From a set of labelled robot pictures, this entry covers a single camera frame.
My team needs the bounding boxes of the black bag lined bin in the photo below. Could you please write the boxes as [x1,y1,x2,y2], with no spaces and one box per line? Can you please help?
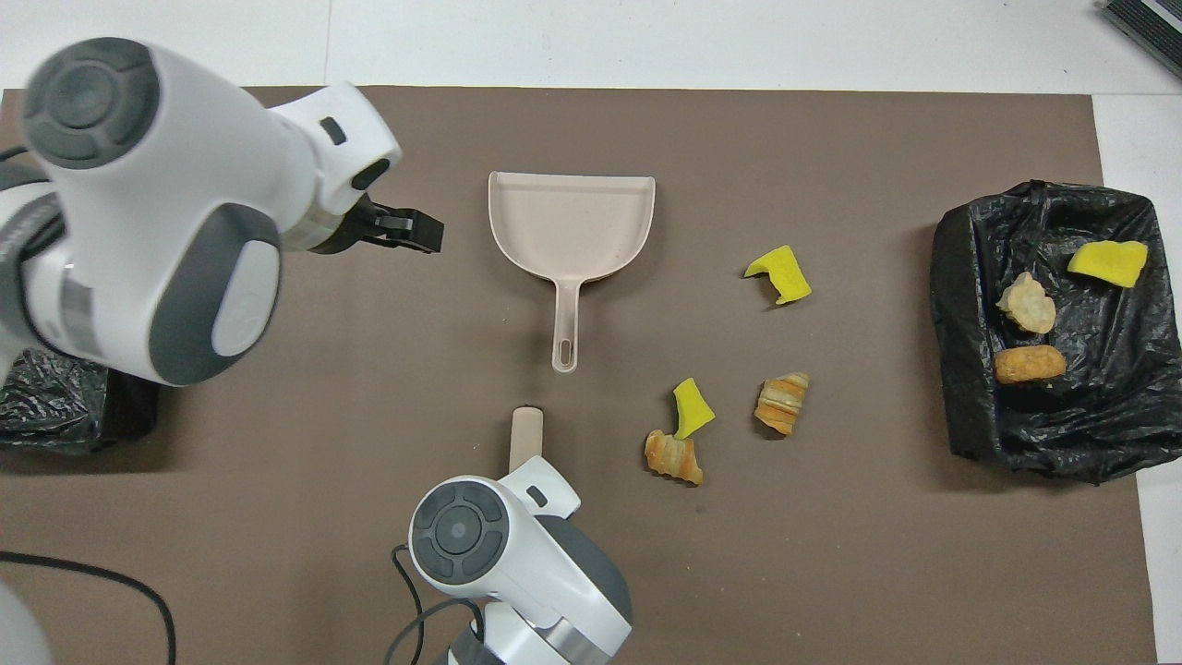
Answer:
[0,349,160,453]
[930,180,1182,484]

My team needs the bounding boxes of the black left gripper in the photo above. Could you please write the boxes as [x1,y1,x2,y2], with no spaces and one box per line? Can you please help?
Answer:
[317,198,445,257]

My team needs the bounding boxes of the striped bread roll piece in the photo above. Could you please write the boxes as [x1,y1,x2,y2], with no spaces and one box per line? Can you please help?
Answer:
[754,372,812,437]

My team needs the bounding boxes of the golden croissant end piece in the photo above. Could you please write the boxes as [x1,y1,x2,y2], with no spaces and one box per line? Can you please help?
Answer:
[644,429,705,487]

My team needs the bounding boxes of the pale crumbly bread chunk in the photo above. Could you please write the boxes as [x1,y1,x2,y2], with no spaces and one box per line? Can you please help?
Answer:
[995,272,1056,335]

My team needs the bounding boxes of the beige plastic dustpan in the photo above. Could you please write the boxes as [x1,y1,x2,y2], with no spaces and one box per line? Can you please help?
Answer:
[488,171,657,374]

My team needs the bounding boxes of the yellow green-backed sponge piece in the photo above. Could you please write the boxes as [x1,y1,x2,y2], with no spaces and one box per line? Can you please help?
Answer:
[1067,240,1150,289]

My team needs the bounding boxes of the brown table mat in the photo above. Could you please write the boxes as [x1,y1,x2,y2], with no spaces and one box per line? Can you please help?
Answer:
[0,88,1160,665]

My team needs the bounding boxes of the dark grey ribbed panel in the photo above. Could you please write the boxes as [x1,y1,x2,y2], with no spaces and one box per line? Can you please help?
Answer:
[1099,0,1182,79]

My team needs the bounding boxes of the small yellow sponge piece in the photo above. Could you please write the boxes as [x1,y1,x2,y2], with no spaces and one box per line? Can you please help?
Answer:
[672,377,717,441]

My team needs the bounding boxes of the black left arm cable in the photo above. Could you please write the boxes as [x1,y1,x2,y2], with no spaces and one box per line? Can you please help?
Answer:
[0,550,178,665]

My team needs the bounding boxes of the brown fried nugget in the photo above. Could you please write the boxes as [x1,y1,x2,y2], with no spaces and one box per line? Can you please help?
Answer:
[994,345,1067,385]

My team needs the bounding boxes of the notched yellow sponge piece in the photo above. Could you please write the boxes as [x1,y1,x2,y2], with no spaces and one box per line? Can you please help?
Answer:
[744,245,814,306]

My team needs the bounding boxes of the beige hand brush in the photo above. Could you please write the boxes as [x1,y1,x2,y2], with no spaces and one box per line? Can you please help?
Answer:
[508,405,546,477]

